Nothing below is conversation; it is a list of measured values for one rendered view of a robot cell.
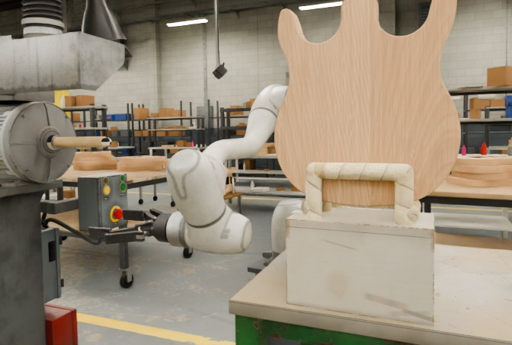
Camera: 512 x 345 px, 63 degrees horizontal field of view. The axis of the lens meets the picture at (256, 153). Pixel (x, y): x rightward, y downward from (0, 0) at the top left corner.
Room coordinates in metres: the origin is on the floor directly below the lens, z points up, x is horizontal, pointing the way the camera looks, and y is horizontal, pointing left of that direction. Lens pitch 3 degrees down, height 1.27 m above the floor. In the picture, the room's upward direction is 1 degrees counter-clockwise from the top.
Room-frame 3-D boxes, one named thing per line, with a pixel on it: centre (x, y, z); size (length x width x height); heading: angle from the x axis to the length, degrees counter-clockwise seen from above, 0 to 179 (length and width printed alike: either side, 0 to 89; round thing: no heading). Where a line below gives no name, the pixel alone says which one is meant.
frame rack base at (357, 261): (0.83, -0.21, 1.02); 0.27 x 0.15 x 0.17; 68
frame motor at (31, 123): (1.37, 0.82, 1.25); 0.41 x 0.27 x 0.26; 68
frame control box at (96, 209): (1.55, 0.65, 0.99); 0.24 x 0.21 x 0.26; 68
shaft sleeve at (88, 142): (1.24, 0.52, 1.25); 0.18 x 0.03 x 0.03; 68
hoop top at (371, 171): (0.78, -0.19, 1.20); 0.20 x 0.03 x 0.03; 67
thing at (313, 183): (0.81, -0.11, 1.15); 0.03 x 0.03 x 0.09
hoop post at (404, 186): (0.75, -0.27, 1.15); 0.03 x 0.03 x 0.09
